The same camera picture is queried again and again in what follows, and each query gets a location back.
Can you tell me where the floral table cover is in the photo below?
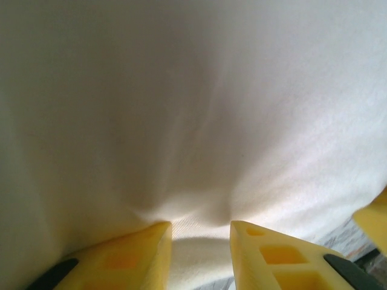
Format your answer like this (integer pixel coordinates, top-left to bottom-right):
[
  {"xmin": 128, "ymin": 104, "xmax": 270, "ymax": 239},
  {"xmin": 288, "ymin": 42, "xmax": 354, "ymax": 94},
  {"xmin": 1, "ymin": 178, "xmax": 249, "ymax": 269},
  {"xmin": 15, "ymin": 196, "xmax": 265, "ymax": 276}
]
[{"xmin": 198, "ymin": 222, "xmax": 380, "ymax": 290}]

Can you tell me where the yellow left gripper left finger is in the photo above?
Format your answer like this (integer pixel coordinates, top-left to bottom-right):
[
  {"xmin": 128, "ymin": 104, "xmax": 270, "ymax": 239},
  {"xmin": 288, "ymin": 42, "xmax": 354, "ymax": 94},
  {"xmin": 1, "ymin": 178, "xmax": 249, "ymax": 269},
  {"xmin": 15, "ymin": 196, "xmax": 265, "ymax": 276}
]
[{"xmin": 27, "ymin": 221, "xmax": 173, "ymax": 290}]

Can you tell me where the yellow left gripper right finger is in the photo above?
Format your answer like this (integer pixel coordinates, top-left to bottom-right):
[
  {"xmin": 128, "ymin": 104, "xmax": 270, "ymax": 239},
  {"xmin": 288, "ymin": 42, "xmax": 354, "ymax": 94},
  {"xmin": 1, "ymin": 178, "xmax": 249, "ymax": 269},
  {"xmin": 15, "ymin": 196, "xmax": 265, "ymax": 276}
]
[{"xmin": 230, "ymin": 220, "xmax": 387, "ymax": 290}]

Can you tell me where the white t-shirt with robot print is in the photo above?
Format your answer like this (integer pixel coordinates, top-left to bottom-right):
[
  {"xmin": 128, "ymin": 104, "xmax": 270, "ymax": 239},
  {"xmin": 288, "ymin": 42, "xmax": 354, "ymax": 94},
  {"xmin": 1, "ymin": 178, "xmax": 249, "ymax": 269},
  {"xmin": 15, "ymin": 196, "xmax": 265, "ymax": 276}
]
[{"xmin": 0, "ymin": 0, "xmax": 387, "ymax": 290}]

